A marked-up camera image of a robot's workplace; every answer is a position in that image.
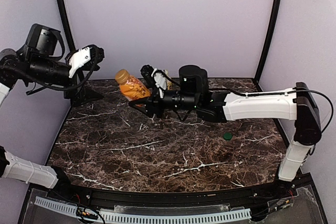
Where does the black front rail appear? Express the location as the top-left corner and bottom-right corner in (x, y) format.
(56, 183), (280, 208)

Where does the orange juice bottle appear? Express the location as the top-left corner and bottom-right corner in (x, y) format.
(118, 74), (151, 101)

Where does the black frame post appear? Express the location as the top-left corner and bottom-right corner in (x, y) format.
(254, 0), (281, 83)
(56, 0), (76, 51)

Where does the gold bottle cap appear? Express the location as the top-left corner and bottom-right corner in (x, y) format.
(115, 69), (130, 85)

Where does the right black frame post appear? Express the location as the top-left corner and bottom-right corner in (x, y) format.
(254, 0), (281, 83)

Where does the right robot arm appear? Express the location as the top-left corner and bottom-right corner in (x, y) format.
(129, 65), (322, 182)

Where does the yellow tea bottle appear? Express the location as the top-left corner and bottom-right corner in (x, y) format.
(164, 70), (172, 90)

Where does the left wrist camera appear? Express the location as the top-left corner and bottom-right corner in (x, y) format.
(65, 45), (104, 78)

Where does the green bottle cap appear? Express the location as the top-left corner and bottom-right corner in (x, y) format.
(223, 132), (233, 141)

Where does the left black frame post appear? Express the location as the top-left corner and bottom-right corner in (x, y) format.
(56, 0), (76, 51)

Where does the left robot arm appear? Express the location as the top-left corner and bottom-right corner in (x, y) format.
(1, 24), (104, 189)

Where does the white slotted cable duct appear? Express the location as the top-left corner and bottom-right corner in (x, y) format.
(34, 196), (251, 223)

